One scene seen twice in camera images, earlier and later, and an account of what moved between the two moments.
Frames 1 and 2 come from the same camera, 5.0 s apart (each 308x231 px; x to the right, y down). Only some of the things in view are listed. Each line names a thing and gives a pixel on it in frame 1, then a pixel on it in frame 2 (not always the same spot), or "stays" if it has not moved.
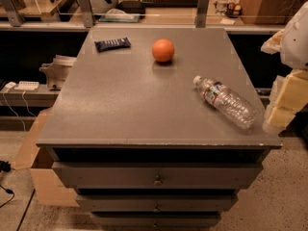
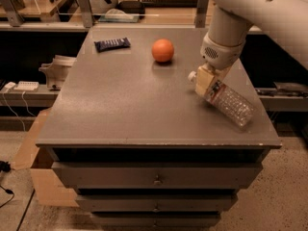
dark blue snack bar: [112, 44] stays
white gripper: [295, 42] → [220, 56]
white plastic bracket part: [58, 70] stays
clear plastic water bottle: [229, 103] stays
